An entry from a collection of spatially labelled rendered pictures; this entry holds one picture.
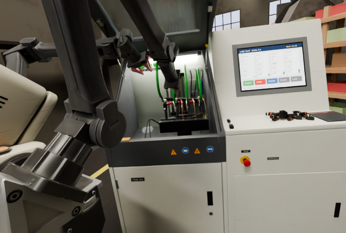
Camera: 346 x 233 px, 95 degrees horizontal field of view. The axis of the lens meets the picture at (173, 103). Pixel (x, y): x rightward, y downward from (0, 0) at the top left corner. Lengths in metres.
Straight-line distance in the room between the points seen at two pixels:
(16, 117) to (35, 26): 2.61
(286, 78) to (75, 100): 1.18
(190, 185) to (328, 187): 0.77
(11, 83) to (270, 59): 1.22
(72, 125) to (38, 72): 2.55
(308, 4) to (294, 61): 4.18
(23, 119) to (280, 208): 1.27
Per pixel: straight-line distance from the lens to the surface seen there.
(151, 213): 1.25
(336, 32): 3.84
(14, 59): 0.97
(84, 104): 0.33
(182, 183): 1.07
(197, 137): 0.91
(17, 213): 0.32
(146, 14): 0.49
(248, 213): 1.26
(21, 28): 2.94
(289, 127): 1.03
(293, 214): 1.35
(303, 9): 5.40
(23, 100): 0.44
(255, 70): 1.20
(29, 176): 0.31
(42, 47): 0.95
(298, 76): 1.31
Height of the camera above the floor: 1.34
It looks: 13 degrees down
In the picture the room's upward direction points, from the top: 6 degrees counter-clockwise
